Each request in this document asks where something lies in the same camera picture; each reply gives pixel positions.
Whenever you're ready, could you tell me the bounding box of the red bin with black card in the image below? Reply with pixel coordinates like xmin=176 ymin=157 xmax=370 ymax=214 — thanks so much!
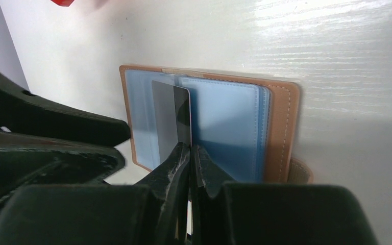
xmin=51 ymin=0 xmax=75 ymax=7

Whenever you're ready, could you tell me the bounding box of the tan leather card holder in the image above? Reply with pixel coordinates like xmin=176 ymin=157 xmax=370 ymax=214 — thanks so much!
xmin=119 ymin=65 xmax=313 ymax=184

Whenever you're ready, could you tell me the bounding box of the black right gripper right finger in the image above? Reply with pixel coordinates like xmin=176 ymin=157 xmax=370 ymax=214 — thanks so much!
xmin=190 ymin=145 xmax=234 ymax=244

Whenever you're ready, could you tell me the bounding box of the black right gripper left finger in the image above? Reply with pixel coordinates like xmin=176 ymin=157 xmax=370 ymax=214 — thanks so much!
xmin=135 ymin=142 xmax=190 ymax=244

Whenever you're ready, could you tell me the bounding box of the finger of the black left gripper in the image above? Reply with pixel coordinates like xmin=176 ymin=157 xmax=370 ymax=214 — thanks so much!
xmin=0 ymin=73 xmax=131 ymax=146
xmin=0 ymin=130 xmax=126 ymax=209

